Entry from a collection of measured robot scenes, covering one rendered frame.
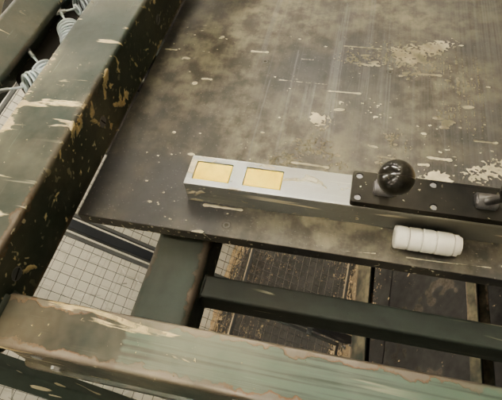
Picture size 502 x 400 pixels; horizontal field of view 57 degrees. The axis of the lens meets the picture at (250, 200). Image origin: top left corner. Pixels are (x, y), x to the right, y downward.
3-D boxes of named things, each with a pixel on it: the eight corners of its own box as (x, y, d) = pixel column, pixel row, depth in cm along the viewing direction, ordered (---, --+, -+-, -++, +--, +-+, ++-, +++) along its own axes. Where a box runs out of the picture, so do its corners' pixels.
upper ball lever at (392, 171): (396, 206, 58) (416, 196, 45) (365, 202, 59) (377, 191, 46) (400, 177, 58) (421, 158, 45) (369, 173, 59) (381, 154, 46)
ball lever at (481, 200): (496, 220, 56) (549, 213, 43) (464, 216, 57) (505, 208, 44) (500, 190, 56) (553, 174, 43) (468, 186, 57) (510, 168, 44)
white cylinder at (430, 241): (391, 251, 58) (457, 262, 57) (395, 240, 56) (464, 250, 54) (392, 232, 60) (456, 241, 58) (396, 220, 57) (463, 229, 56)
